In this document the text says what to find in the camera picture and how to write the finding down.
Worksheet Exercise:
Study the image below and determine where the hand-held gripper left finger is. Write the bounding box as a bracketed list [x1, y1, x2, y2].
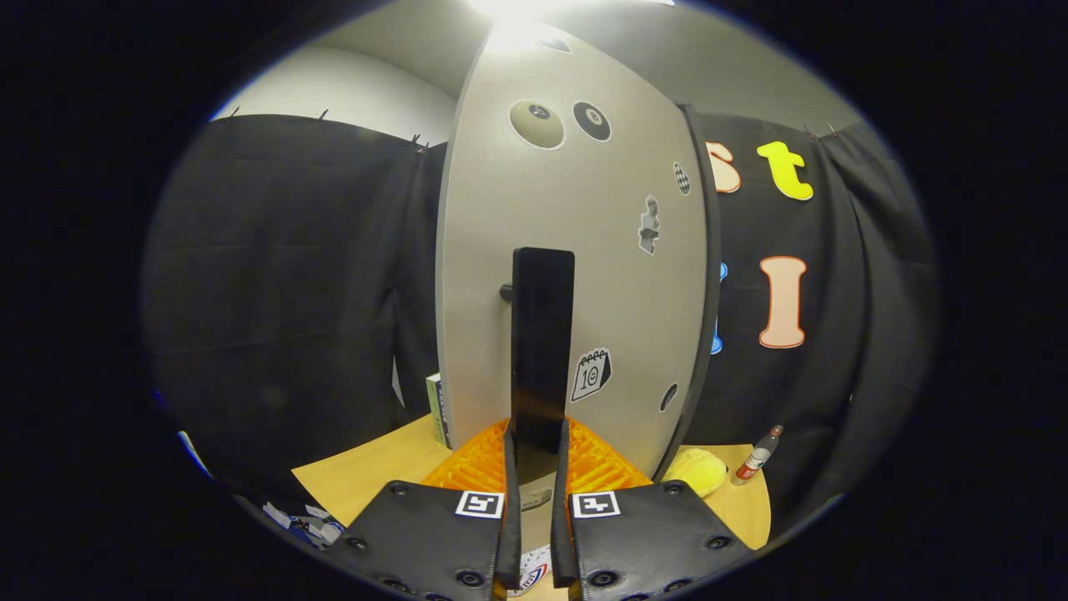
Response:
[321, 417, 522, 601]

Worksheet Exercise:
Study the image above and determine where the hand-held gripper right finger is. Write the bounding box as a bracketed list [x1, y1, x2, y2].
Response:
[551, 417, 756, 601]

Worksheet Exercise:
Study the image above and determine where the white canvas shoe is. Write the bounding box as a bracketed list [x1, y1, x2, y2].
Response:
[509, 544, 553, 598]

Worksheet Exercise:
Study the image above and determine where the black door handle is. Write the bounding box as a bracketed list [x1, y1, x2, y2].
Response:
[499, 247, 577, 456]

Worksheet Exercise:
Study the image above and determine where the yellow plush toy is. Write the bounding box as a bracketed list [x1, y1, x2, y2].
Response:
[663, 448, 728, 499]

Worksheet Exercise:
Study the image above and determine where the clear plastic water bottle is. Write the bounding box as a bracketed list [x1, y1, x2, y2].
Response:
[732, 424, 785, 487]

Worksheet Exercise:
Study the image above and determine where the large ceiling light panel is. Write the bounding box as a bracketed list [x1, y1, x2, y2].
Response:
[467, 0, 677, 34]

